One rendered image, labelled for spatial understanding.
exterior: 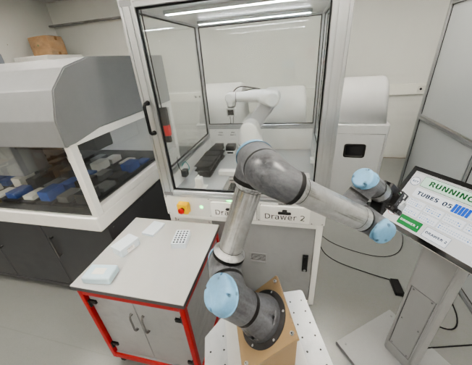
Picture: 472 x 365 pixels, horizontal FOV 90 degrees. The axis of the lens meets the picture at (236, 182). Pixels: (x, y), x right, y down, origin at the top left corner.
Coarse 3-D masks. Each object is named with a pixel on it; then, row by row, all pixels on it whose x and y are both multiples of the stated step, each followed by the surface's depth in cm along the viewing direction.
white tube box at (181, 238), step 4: (176, 232) 145; (180, 232) 145; (184, 232) 144; (188, 232) 144; (176, 236) 142; (180, 236) 141; (184, 236) 141; (188, 236) 143; (172, 240) 138; (176, 240) 138; (180, 240) 138; (184, 240) 138; (188, 240) 143; (172, 244) 136; (176, 244) 136; (180, 244) 136; (184, 244) 136
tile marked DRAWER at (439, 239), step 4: (428, 228) 102; (424, 232) 102; (428, 232) 101; (432, 232) 100; (436, 232) 99; (424, 236) 101; (428, 236) 101; (432, 236) 99; (436, 236) 99; (440, 236) 97; (444, 236) 96; (432, 240) 99; (436, 240) 98; (440, 240) 97; (444, 240) 96; (448, 240) 95; (440, 244) 96; (444, 244) 96; (448, 244) 95; (444, 248) 95
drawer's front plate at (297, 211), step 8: (264, 208) 142; (272, 208) 140; (280, 208) 139; (288, 208) 138; (296, 208) 137; (304, 208) 136; (264, 216) 144; (272, 216) 143; (288, 216) 141; (296, 216) 139; (304, 216) 138
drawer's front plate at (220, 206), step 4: (212, 204) 149; (216, 204) 148; (220, 204) 148; (224, 204) 147; (228, 204) 146; (212, 208) 150; (216, 208) 150; (220, 208) 149; (224, 208) 148; (212, 212) 152; (216, 212) 151; (220, 212) 150; (224, 212) 150; (212, 216) 153; (216, 216) 153; (220, 216) 152; (224, 216) 151
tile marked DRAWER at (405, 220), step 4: (400, 216) 111; (404, 216) 110; (400, 220) 110; (404, 220) 109; (408, 220) 108; (412, 220) 107; (400, 224) 110; (404, 224) 109; (408, 224) 108; (412, 224) 106; (416, 224) 105; (420, 224) 104; (408, 228) 107; (412, 228) 106; (416, 228) 105; (420, 228) 104; (416, 232) 104
